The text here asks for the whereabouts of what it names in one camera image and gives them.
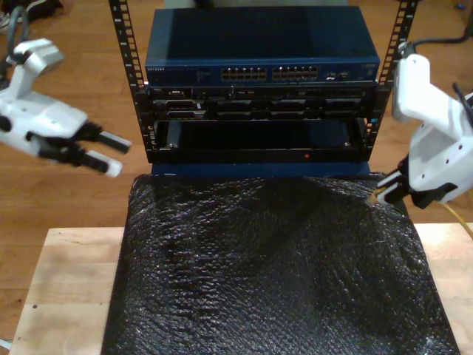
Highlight yellow network cable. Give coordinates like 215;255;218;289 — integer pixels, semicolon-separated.
367;186;473;237

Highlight dark shoes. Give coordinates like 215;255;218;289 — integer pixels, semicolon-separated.
21;0;64;21

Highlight blue rack base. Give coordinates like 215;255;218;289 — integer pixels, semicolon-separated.
151;161;372;178

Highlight black empty rack tray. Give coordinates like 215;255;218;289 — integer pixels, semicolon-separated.
149;118;372;164

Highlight black server unit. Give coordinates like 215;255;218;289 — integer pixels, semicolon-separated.
146;84;378;121

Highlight black textured mat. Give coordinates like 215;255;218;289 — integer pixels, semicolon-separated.
101;174;461;355

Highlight black rack frame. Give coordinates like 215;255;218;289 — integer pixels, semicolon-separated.
108;0;421;166

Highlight blue network switch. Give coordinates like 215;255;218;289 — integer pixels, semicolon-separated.
144;6;381;85

